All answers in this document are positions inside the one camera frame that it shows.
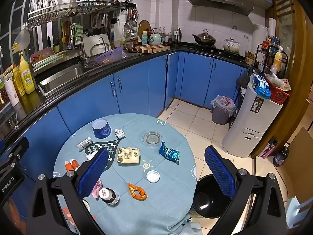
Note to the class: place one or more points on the small yellow bottle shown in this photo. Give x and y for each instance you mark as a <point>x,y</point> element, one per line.
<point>17,83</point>

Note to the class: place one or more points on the black countertop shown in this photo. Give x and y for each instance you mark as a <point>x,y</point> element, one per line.
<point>31,100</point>

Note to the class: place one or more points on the silver blister pack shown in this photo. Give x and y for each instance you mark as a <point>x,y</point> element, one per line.
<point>87,142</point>
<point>80,146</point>

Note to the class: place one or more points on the white paper bag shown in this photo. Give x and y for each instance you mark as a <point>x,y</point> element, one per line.
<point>297,210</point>

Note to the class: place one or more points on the purple plastic basket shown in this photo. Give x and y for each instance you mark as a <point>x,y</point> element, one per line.
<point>108,56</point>

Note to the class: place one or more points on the dark round bottle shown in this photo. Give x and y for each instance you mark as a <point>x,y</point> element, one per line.
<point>281,158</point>

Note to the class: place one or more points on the steel range hood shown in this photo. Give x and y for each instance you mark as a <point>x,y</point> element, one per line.
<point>220,1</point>

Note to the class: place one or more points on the metal faucet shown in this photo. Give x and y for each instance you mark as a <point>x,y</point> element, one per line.
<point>73,33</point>

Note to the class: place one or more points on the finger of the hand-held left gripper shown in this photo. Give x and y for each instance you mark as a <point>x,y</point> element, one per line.
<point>19,149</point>

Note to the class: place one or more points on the teal bottle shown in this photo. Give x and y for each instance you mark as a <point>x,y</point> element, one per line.
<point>145,39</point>

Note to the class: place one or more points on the blue paper cup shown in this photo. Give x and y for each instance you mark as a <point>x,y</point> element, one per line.
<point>100,131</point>

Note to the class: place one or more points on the mint green kettle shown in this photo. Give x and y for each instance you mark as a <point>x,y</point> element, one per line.
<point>155,39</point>

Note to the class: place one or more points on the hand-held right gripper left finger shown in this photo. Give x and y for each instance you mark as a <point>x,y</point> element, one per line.
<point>94,173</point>

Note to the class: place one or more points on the pink wrapper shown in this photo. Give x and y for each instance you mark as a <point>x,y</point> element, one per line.
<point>97,189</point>

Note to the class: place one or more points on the blue foil wrapper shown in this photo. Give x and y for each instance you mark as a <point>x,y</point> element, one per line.
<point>168,153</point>

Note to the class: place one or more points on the white tall appliance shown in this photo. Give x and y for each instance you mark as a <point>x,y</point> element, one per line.
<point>249,117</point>

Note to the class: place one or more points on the white plastic basin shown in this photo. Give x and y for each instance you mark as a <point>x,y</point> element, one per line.
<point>95,41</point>

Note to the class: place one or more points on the large yellow detergent bottle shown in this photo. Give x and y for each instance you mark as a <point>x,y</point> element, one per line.
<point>26,78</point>

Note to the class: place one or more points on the blue snack packet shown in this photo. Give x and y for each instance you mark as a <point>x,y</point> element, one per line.
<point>261,85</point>

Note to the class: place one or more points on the green striped towel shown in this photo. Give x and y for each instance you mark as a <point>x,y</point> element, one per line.
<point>79,31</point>

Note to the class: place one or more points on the hanging kitchen utensils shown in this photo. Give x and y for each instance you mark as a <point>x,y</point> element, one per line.
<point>130,24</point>

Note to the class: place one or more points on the small printed blister pack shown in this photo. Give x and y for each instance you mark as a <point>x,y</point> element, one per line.
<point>119,134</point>

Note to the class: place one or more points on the orange crumpled wrapper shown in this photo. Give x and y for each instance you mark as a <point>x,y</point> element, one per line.
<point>137,192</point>

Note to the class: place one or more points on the metal dish rack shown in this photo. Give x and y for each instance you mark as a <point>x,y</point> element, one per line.
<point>73,8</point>

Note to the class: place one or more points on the black shelf rack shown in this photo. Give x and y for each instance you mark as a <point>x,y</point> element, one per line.
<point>271,47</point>

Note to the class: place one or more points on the pink bottle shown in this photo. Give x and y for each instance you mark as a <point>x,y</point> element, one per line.
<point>269,149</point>

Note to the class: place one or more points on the white round lid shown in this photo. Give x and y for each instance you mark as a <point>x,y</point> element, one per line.
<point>153,176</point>

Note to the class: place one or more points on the dark bottle white cap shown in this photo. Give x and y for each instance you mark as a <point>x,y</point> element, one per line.
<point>108,195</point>

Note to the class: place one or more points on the red plastic basket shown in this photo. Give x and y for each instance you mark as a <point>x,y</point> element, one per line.
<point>278,95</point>

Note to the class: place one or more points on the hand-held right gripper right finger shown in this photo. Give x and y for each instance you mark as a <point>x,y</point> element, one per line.
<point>220,172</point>

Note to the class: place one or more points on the beige snack packet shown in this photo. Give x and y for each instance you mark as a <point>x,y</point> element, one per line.
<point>128,156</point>

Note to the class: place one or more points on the checkered wooden cutting board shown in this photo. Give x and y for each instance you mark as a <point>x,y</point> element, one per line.
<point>146,49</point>

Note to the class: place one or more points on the black wok with lid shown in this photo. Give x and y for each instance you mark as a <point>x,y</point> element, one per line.
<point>205,39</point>

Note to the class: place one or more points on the grey bin with bag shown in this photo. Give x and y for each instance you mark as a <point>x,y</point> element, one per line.
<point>220,115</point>

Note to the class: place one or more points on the black trash bin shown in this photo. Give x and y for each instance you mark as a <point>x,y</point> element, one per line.
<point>207,200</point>

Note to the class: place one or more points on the round wooden board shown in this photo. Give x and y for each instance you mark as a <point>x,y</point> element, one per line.
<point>143,27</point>

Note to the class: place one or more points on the orange carton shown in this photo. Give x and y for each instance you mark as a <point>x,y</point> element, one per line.
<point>71,166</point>

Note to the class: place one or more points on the steel sink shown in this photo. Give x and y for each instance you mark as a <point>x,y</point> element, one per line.
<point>66,77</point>

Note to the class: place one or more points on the white ceramic pot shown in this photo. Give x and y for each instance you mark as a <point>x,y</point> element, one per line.
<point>231,46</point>

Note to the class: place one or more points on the brown cardboard sheet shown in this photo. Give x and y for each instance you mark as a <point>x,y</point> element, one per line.
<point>303,139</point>

